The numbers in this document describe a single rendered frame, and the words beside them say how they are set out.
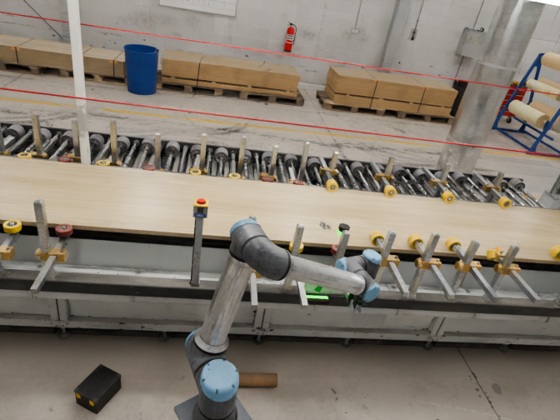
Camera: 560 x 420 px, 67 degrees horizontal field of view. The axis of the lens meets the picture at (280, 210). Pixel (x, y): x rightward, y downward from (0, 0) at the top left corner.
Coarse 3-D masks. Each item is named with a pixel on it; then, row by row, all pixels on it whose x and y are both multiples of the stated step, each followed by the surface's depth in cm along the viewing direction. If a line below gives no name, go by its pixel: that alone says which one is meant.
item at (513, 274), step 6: (498, 258) 255; (510, 270) 245; (510, 276) 244; (516, 276) 240; (516, 282) 239; (522, 282) 235; (522, 288) 234; (528, 288) 231; (528, 294) 229; (534, 294) 227; (534, 300) 225; (540, 300) 224
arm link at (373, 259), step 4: (364, 252) 194; (368, 252) 194; (372, 252) 195; (376, 252) 196; (364, 256) 192; (368, 256) 192; (372, 256) 193; (376, 256) 193; (380, 256) 194; (368, 260) 191; (372, 260) 191; (376, 260) 191; (380, 260) 192; (368, 264) 191; (372, 264) 192; (376, 264) 192; (380, 264) 194; (368, 268) 191; (372, 268) 192; (376, 268) 194; (368, 272) 193; (372, 272) 194; (376, 272) 196; (372, 276) 195
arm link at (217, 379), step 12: (216, 360) 169; (204, 372) 164; (216, 372) 165; (228, 372) 166; (204, 384) 160; (216, 384) 161; (228, 384) 162; (204, 396) 162; (216, 396) 160; (228, 396) 162; (204, 408) 165; (216, 408) 163; (228, 408) 166
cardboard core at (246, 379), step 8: (240, 376) 258; (248, 376) 259; (256, 376) 260; (264, 376) 260; (272, 376) 261; (240, 384) 257; (248, 384) 258; (256, 384) 258; (264, 384) 259; (272, 384) 260
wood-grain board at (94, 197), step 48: (0, 192) 240; (48, 192) 248; (96, 192) 256; (144, 192) 265; (192, 192) 274; (240, 192) 284; (288, 192) 295; (336, 192) 307; (288, 240) 245; (336, 240) 253; (480, 240) 281; (528, 240) 291
